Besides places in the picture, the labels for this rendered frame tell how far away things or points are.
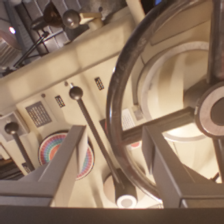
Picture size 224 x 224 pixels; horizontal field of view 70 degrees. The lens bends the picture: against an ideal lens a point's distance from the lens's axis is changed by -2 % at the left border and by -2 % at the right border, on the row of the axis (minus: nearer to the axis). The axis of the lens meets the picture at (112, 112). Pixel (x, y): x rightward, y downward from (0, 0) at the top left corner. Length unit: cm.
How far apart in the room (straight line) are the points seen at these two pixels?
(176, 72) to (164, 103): 7
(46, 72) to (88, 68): 12
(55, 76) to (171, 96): 31
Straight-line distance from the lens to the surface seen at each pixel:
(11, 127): 51
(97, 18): 50
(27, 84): 52
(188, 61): 37
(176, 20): 49
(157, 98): 36
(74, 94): 40
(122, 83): 22
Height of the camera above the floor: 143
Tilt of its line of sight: 7 degrees up
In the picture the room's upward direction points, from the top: 113 degrees counter-clockwise
